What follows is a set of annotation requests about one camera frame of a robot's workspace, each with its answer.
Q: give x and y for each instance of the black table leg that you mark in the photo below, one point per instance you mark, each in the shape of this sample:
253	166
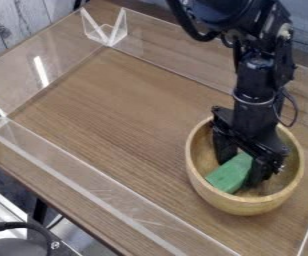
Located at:
40	211

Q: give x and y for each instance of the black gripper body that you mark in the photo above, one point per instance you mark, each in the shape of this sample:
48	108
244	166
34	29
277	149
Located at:
251	124

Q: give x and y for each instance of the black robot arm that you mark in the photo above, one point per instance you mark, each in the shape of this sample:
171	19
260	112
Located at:
256	28

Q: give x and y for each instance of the brown wooden bowl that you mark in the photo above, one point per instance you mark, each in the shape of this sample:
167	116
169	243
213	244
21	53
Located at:
253	201

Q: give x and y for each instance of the green rectangular block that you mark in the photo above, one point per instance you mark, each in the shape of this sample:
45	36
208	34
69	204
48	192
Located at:
229	176

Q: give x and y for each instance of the clear acrylic tray enclosure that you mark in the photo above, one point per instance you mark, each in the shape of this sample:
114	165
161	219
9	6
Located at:
94	123

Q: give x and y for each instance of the black metal bracket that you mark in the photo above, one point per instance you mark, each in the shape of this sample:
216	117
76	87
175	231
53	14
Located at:
60	246

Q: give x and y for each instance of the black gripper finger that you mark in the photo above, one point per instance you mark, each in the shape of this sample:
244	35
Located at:
263	168
224	146

